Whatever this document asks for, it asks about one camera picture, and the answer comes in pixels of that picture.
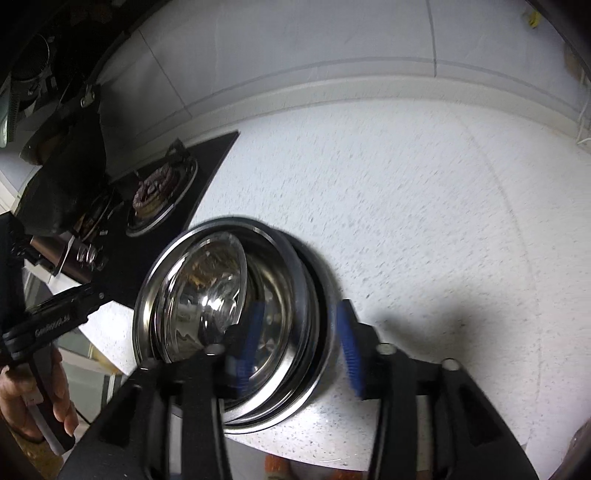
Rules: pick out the black glass gas stove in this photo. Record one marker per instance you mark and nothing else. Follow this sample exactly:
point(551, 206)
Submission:
point(205, 161)

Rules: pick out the steel plate with white label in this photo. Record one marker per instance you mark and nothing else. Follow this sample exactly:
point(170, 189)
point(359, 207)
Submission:
point(319, 282)

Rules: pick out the small steel bowl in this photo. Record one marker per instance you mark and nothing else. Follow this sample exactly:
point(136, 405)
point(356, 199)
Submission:
point(203, 295)

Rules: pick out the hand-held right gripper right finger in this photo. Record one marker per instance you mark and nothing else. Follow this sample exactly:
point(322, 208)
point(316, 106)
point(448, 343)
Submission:
point(348, 350)

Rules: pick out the steel gas burner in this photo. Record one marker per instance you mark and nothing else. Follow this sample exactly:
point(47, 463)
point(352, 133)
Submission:
point(97, 214)
point(154, 191)

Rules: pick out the black wok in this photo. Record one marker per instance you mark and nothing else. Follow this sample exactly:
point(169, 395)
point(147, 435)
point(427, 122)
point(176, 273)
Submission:
point(69, 175)

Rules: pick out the person's left hand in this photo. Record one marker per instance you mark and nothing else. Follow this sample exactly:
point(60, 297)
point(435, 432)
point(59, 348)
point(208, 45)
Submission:
point(62, 392)

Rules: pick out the steel stove knob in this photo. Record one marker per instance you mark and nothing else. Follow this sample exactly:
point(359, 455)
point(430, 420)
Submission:
point(90, 256)

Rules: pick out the orange object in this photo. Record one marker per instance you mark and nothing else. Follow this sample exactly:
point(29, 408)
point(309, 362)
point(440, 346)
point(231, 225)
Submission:
point(277, 467)

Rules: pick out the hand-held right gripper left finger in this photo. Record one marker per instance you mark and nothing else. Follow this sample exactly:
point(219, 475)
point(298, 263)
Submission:
point(247, 350)

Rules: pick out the plain steel plate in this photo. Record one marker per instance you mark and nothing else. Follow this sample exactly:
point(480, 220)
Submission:
point(281, 295)

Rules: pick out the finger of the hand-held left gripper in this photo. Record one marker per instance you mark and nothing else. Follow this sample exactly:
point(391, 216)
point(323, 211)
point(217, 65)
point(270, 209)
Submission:
point(69, 301)

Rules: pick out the yellow object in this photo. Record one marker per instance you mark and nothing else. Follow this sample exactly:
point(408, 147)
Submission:
point(533, 19)

